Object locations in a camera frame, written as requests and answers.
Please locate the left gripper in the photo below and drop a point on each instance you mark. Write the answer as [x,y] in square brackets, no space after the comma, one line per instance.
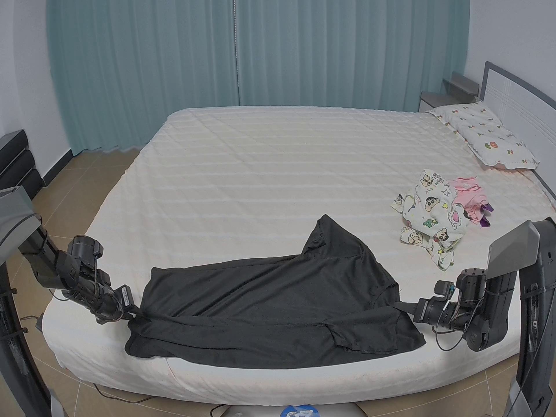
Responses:
[110,306]

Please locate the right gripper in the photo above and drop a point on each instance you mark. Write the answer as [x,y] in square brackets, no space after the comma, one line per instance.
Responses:
[430,313]

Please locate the black T-shirt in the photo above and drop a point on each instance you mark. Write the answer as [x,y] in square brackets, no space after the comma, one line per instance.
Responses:
[269,302]

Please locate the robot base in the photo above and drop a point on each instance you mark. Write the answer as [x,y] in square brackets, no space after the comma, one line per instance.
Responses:
[304,413]

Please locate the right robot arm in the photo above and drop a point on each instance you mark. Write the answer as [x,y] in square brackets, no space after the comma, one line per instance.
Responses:
[495,311]

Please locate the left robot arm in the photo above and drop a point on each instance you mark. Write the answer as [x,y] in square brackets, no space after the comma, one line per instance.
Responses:
[43,267]

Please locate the bed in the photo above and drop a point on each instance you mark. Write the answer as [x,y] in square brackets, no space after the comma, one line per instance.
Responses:
[260,167]

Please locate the white printed garment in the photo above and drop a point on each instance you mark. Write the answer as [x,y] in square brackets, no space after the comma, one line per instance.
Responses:
[434,215]

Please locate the purple garment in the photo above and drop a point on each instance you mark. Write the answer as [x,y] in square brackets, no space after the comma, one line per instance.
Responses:
[485,215]

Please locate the pink garment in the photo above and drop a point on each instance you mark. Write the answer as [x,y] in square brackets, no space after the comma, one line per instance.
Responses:
[467,189]

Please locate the black chest of drawers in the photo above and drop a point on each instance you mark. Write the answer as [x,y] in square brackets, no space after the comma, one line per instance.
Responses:
[17,163]

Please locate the white printed pillow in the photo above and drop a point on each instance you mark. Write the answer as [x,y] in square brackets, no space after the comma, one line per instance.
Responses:
[486,135]

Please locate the grey bedside table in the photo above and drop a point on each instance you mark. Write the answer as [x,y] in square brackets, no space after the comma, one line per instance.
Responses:
[438,100]

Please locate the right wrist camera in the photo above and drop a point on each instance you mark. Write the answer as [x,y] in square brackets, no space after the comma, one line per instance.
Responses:
[444,289]

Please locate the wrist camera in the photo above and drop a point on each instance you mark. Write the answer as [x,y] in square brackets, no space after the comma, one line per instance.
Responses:
[444,289]
[96,250]

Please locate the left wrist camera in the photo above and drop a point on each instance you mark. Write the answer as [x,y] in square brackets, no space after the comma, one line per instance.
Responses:
[96,250]

